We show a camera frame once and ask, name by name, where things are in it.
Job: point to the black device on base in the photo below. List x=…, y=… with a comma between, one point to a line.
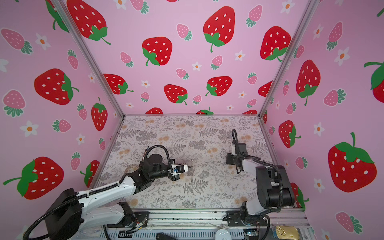
x=161, y=236

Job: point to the silver frame post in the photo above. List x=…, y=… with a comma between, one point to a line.
x=301, y=28
x=78, y=38

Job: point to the gold computer mouse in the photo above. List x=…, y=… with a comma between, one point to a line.
x=286, y=233

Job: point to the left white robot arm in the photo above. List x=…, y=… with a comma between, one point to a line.
x=75, y=211

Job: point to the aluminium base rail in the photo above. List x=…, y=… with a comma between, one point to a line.
x=202, y=224

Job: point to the silver frame post right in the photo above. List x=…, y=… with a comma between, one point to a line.
x=301, y=28

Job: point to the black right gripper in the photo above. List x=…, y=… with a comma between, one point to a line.
x=229, y=156

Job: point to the silver frame post left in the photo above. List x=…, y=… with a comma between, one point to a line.
x=78, y=38

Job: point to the white round disc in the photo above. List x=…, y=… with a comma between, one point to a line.
x=223, y=234

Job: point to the large silver keyring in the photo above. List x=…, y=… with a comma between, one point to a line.
x=190, y=172

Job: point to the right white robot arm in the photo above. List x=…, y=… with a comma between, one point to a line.
x=274, y=190

